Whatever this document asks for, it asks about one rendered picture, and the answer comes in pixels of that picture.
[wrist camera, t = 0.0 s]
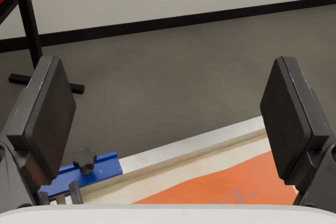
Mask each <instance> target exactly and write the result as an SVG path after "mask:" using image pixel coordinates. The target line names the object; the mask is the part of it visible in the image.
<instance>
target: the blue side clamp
mask: <svg viewBox="0 0 336 224"><path fill-rule="evenodd" d="M122 174H123V170H122V168H121V165H120V163H119V160H118V157H117V152H116V151H113V152H110V153H106V154H103V155H99V156H97V157H96V162H95V163H94V169H91V174H90V175H89V176H83V175H82V172H80V169H79V168H77V167H74V164H73V163H72V164H69V165H65V166H62V167H60V168H59V172H58V176H57V178H56V179H54V180H52V183H51V185H42V186H41V188H40V190H38V192H39V191H44V192H47V193H48V196H49V198H51V197H54V196H58V195H61V194H64V193H67V192H69V191H70V190H69V184H70V183H71V182H73V181H74V180H77V182H78V186H79V188H82V187H85V186H88V185H91V184H94V183H97V182H100V181H104V180H107V179H110V178H113V177H116V176H119V175H122Z"/></svg>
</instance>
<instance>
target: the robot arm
mask: <svg viewBox="0 0 336 224"><path fill-rule="evenodd" d="M75 111H76V103H75V100H74V97H73V94H72V91H71V88H70V85H69V82H68V78H67V75H66V72H65V69H64V66H63V63H62V61H61V59H59V58H57V57H56V56H41V58H40V60H39V62H38V64H37V66H36V68H35V71H34V73H33V75H32V77H31V80H30V82H29V84H28V86H27V87H24V88H23V89H22V90H21V92H20V94H19V96H18V98H17V100H16V103H15V105H14V107H13V109H12V111H11V113H10V115H9V118H8V120H7V122H6V124H5V126H4V128H3V131H2V133H1V135H0V224H336V135H335V133H334V131H333V128H332V126H331V124H330V122H329V120H328V118H327V115H326V113H325V111H324V109H323V107H322V105H321V103H320V100H319V98H318V96H317V94H316V92H315V90H314V89H313V88H312V87H309V86H308V84H307V82H306V80H305V77H304V75H303V73H302V71H301V68H300V66H299V64H298V62H297V60H296V58H295V56H280V57H279V58H277V59H275V61H274V63H273V66H272V69H271V72H270V75H269V78H268V82H267V85H266V88H265V91H264V94H263V97H262V100H261V103H260V111H261V115H262V117H263V122H264V126H265V129H266V133H267V137H268V140H269V144H270V147H271V151H272V155H273V158H274V162H275V166H276V169H277V173H278V176H279V178H280V179H282V180H284V184H285V185H294V186H295V188H296V190H298V193H297V195H296V197H295V200H294V202H293V204H292V205H275V204H61V205H44V204H43V202H42V200H41V197H40V195H39V193H38V190H40V188H41V186H42V185H51V184H52V181H53V180H54V179H56V178H57V176H58V173H59V169H60V166H61V162H62V158H63V155H64V151H65V147H66V144H67V140H68V137H69V133H70V129H71V126H72V122H73V118H74V114H75Z"/></svg>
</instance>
